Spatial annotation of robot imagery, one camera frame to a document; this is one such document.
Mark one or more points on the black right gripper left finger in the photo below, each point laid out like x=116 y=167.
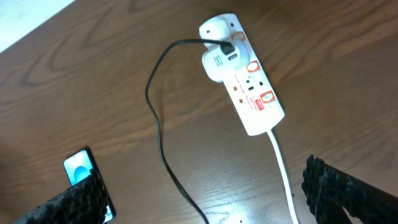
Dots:
x=84 y=202

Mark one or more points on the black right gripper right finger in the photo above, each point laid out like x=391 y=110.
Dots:
x=334 y=196

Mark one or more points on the blue Galaxy smartphone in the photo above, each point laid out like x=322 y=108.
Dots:
x=77 y=167

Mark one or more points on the white USB charger plug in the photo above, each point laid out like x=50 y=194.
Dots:
x=219 y=60

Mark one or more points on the white power strip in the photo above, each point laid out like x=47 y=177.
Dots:
x=253 y=96

